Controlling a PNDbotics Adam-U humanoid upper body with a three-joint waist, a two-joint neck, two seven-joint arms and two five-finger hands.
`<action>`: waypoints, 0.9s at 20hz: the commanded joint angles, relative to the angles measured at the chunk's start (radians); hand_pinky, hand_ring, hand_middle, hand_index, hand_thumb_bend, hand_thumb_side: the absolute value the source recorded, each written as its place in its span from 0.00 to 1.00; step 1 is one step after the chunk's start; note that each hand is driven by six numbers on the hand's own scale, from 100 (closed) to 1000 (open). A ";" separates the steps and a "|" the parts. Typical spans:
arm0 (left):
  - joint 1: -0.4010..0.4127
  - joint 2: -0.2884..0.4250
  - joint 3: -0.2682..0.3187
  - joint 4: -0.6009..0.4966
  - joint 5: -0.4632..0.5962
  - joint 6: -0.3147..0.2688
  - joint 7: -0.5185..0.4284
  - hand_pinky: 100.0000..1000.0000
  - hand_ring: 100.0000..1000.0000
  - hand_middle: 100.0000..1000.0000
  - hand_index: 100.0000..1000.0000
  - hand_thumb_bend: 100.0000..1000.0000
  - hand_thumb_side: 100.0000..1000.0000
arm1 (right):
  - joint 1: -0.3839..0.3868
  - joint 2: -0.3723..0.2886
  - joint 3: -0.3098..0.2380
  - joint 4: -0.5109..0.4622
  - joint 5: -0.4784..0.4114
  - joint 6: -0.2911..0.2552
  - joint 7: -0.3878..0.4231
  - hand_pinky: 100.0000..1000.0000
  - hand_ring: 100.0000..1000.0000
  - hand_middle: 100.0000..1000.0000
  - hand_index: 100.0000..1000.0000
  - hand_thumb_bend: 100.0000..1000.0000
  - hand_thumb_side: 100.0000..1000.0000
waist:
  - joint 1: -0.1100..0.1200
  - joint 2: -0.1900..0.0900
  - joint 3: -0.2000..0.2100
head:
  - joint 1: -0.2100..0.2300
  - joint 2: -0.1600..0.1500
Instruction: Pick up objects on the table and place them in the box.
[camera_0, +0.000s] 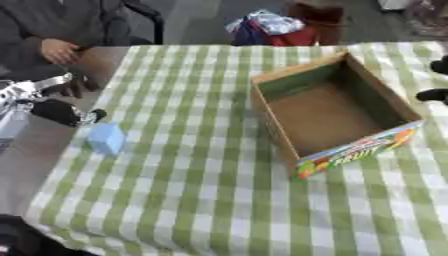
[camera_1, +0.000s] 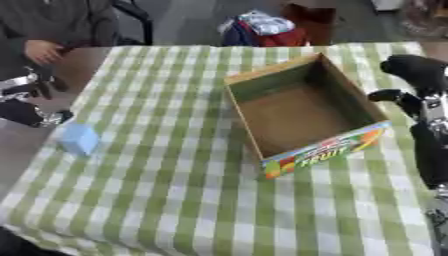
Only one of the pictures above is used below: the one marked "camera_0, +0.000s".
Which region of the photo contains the red and blue bag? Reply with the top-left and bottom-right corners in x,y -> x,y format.
224,9 -> 321,47

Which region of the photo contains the tan cardboard box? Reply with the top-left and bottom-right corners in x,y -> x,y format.
250,51 -> 426,181

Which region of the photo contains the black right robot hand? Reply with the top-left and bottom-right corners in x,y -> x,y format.
414,55 -> 448,106

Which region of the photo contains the person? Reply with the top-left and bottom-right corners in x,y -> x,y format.
0,0 -> 133,98

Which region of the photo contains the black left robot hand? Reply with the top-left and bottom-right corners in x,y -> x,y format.
29,98 -> 109,128

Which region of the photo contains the black chair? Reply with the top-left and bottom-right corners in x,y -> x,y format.
120,0 -> 167,46

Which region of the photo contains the person's hand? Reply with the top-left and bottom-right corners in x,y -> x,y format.
40,38 -> 84,66

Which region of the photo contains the light blue block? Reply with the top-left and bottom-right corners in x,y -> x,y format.
84,122 -> 128,157

